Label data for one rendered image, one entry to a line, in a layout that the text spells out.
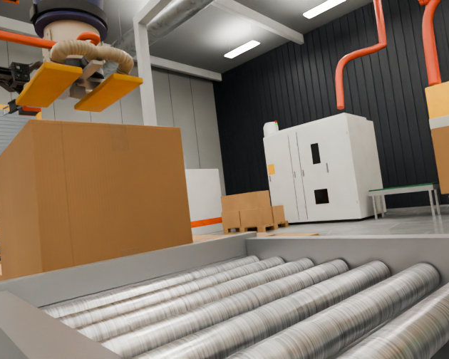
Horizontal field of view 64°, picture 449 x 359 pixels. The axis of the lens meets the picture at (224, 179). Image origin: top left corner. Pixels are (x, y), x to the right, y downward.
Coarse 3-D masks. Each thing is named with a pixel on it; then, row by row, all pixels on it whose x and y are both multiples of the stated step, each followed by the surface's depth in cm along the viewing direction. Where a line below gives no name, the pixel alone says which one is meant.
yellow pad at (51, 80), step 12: (36, 72) 99; (48, 72) 96; (60, 72) 97; (72, 72) 98; (36, 84) 103; (48, 84) 104; (60, 84) 105; (24, 96) 111; (36, 96) 112; (48, 96) 114
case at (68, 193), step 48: (48, 144) 81; (96, 144) 88; (144, 144) 97; (0, 192) 116; (48, 192) 80; (96, 192) 87; (144, 192) 95; (0, 240) 121; (48, 240) 79; (96, 240) 85; (144, 240) 93; (192, 240) 103
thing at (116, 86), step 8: (104, 80) 111; (112, 80) 107; (120, 80) 108; (128, 80) 109; (136, 80) 111; (96, 88) 115; (104, 88) 113; (112, 88) 114; (120, 88) 115; (128, 88) 115; (88, 96) 120; (96, 96) 119; (104, 96) 120; (112, 96) 121; (120, 96) 122; (80, 104) 126; (88, 104) 126; (96, 104) 127; (104, 104) 128
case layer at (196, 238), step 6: (258, 234) 165; (264, 234) 162; (270, 234) 159; (276, 234) 156; (282, 234) 152; (288, 234) 150; (294, 234) 147; (300, 234) 144; (306, 234) 141; (312, 234) 140; (318, 234) 142; (198, 240) 173; (204, 240) 169; (0, 264) 170; (0, 270) 145; (0, 276) 130
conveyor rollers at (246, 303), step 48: (144, 288) 76; (192, 288) 73; (240, 288) 69; (288, 288) 65; (336, 288) 60; (384, 288) 54; (432, 288) 62; (96, 336) 51; (144, 336) 47; (192, 336) 43; (240, 336) 45; (288, 336) 39; (336, 336) 42; (384, 336) 36; (432, 336) 39
